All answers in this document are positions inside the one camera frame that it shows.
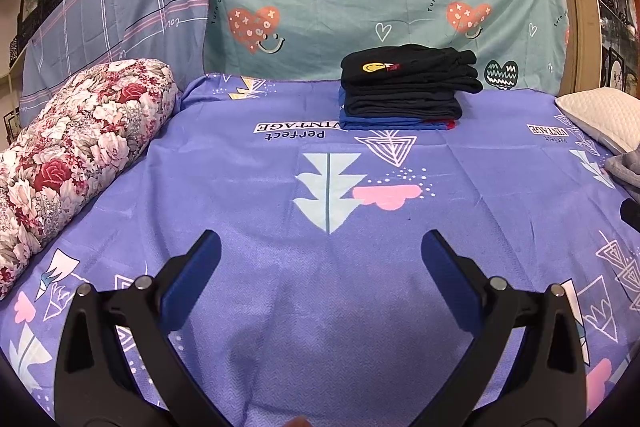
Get wooden bed post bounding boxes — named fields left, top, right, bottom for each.
left=560, top=0, right=606, bottom=100

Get grey blanket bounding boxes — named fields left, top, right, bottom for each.
left=605, top=152, right=640, bottom=202

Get black pants with yellow print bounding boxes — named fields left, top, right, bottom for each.
left=340, top=43, right=484, bottom=96

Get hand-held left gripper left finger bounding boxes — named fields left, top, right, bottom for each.
left=52, top=229, right=231, bottom=427

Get purple printed bed sheet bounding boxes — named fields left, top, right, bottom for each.
left=0, top=74, right=640, bottom=427

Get white pillow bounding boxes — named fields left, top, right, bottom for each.
left=555, top=87, right=640, bottom=156

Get black framed wall ornament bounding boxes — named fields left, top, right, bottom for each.
left=2, top=109, right=21, bottom=138

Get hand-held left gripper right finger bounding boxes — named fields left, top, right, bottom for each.
left=415, top=229, right=588, bottom=427

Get blue folded pants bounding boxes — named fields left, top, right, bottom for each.
left=337, top=87, right=458, bottom=131

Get dark navy folded pants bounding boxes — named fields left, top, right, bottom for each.
left=342, top=88, right=463, bottom=120

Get floral quilt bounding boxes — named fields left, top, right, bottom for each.
left=0, top=59, right=180, bottom=302

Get blue plaid sheet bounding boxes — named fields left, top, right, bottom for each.
left=19, top=0, right=220, bottom=108

